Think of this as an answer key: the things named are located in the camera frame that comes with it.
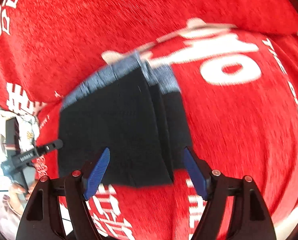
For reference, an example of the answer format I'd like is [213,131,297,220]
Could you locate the dark navy pants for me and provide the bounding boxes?
[58,52,193,188]

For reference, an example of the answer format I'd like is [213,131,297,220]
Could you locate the white patterned cloth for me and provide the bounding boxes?
[0,109,41,150]

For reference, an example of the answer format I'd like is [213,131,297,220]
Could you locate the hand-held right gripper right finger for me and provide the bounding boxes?
[183,146,276,240]

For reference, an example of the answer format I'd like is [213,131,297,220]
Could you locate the person's left hand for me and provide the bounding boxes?
[3,182,37,205]

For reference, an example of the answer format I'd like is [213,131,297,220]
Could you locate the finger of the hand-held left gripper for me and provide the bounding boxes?
[35,139,64,156]

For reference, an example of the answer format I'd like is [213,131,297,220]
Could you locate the person's left forearm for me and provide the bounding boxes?
[0,198,24,233]

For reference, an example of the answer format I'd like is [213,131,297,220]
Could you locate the red printed blanket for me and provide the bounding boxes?
[0,0,298,240]

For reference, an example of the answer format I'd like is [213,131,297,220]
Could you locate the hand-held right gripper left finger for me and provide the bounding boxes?
[15,147,111,240]

